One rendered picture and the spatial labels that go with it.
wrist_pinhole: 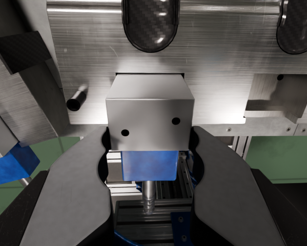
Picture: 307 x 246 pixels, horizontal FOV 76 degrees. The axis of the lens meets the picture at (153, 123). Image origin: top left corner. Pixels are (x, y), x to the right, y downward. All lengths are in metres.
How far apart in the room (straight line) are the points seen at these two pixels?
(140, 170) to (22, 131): 0.15
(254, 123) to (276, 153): 1.27
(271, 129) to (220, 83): 0.18
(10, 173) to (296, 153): 1.60
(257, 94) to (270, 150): 1.33
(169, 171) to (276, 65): 0.12
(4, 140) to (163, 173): 0.17
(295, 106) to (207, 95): 0.09
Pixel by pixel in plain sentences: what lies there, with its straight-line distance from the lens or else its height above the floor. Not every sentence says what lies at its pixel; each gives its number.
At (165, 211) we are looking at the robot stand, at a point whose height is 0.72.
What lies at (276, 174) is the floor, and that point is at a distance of 1.72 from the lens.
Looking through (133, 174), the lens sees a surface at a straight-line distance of 0.16.
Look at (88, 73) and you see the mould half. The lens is 0.16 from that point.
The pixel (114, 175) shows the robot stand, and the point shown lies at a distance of 1.16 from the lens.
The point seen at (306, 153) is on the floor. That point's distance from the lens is 1.71.
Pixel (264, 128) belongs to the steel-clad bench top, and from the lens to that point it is 0.33.
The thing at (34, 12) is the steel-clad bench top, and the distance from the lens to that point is 0.27.
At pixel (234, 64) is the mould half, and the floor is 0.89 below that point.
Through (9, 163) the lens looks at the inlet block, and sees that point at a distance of 0.27.
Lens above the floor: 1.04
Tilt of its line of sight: 61 degrees down
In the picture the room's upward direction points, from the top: 176 degrees clockwise
